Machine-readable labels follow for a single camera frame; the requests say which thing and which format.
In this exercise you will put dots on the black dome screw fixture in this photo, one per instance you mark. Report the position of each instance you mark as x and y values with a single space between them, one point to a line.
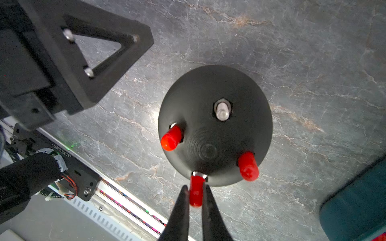
210 146

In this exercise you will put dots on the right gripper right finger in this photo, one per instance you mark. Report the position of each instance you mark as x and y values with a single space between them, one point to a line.
213 226

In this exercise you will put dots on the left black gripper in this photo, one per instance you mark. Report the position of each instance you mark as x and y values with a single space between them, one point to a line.
63 56

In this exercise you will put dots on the teal plastic tray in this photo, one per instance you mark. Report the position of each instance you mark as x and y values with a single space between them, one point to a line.
357 212

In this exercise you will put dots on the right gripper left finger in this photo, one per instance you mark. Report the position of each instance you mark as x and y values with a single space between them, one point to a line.
177 228

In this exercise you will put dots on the metal screw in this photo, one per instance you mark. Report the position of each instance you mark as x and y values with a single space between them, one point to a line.
222 109

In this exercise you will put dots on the red screw protection sleeve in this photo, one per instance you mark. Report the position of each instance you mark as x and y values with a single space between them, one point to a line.
172 138

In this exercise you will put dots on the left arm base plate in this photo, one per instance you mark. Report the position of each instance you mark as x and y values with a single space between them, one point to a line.
27 143

